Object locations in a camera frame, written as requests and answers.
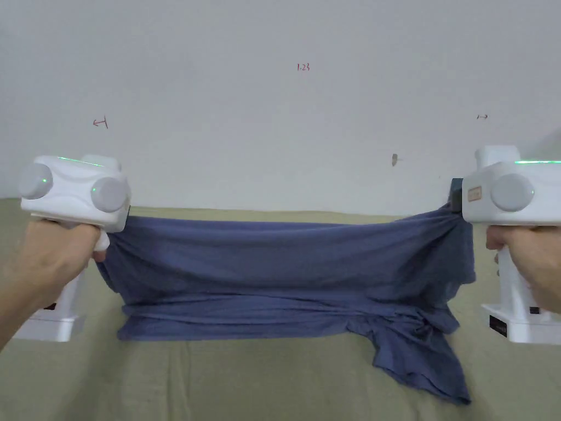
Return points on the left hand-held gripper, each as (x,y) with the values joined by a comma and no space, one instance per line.
(70,193)

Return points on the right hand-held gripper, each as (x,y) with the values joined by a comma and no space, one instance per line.
(508,197)

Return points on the dark blue shirt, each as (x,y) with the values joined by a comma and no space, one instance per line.
(285,280)

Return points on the person's right hand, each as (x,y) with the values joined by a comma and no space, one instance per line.
(532,258)

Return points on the person's left hand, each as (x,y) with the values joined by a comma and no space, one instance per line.
(50,258)

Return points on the bed with beige sheet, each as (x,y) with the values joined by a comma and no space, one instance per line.
(219,386)

